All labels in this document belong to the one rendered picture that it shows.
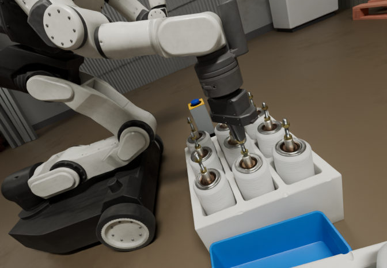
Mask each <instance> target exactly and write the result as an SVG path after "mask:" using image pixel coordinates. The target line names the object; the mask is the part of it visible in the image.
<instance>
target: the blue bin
mask: <svg viewBox="0 0 387 268"><path fill-rule="evenodd" d="M350 251H352V248H351V247H350V245H349V244H348V243H347V242H346V241H345V239H344V238H343V236H342V235H341V234H340V233H339V231H338V230H337V229H336V228H335V226H334V225H333V224H332V223H331V222H330V220H329V219H328V217H327V216H326V215H325V214H324V213H323V212H321V211H318V210H317V211H313V212H310V213H306V214H303V215H300V216H297V217H293V218H290V219H288V220H284V221H281V222H277V223H274V224H271V225H268V226H265V227H262V228H259V229H255V230H252V231H249V232H245V233H242V234H240V235H236V236H233V237H230V238H227V239H223V240H220V241H216V242H214V243H212V244H211V246H210V258H211V267H212V268H291V267H296V266H299V265H303V264H306V263H310V262H314V261H317V260H320V259H324V258H328V257H331V256H335V255H339V254H347V253H349V252H350Z"/></svg>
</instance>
